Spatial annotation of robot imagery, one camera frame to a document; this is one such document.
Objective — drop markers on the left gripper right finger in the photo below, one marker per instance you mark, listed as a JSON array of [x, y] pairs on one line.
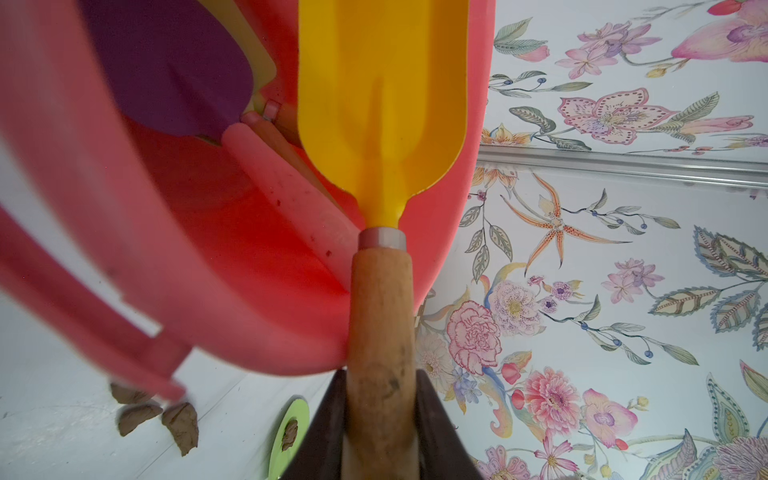
[[441, 453]]

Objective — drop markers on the purple trowel pink handle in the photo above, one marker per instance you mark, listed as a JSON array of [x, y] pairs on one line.
[[172, 67]]

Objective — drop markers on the pink plastic bucket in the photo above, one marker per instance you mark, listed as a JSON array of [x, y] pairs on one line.
[[175, 224]]

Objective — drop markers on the yellow scoop wooden handle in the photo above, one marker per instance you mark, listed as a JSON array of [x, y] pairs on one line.
[[382, 114]]

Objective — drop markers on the green trowel wooden handle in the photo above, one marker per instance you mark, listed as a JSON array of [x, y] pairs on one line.
[[266, 34], [291, 432]]

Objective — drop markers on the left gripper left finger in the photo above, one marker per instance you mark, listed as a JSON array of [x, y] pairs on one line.
[[319, 456]]

